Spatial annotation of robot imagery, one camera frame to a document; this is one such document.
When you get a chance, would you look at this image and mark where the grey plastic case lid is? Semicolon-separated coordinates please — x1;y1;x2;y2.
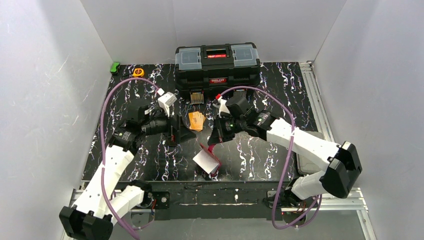
293;129;330;176

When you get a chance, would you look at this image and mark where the orange tape measure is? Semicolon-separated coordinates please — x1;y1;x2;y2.
132;67;145;78

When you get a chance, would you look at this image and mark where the green small object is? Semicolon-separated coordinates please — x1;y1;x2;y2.
109;62;121;75

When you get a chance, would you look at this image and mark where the black plastic toolbox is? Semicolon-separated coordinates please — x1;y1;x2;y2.
174;42;261;98

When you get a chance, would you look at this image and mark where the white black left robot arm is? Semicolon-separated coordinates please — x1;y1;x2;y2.
59;103;196;240

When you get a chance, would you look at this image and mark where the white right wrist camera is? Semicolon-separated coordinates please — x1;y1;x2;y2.
212;94;231;118

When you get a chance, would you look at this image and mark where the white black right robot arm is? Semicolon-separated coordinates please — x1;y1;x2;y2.
208;95;363;201

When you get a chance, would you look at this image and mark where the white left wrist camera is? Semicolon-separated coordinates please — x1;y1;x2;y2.
156;88;177;117

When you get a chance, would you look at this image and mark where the red leather card holder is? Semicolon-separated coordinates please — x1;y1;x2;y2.
193;143;222;177

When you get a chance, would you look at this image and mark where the aluminium frame rail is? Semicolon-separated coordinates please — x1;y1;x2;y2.
299;61;377;240

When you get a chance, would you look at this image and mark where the drill bit set case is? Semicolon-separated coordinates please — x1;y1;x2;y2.
189;92;205;105

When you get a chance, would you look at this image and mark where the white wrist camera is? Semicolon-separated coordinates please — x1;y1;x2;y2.
156;88;177;117
212;94;231;118

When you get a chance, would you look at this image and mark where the black base rail with bracket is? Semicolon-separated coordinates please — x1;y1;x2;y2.
132;180;306;221

